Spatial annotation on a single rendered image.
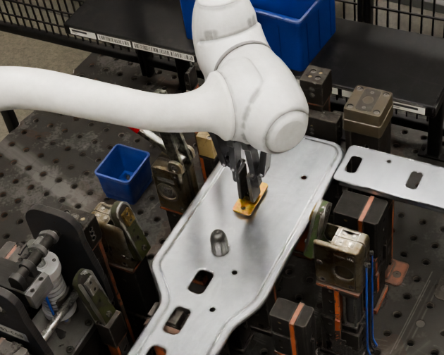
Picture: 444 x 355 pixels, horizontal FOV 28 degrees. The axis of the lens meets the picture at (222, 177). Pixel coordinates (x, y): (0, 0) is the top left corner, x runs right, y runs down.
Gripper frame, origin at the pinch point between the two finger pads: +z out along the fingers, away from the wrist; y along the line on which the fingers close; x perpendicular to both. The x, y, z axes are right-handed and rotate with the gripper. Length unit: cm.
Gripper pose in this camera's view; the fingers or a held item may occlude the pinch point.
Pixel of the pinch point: (247, 182)
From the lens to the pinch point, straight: 162.7
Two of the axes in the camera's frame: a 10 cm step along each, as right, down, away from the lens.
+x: 4.5, -6.8, 5.8
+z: 1.2, 6.9, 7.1
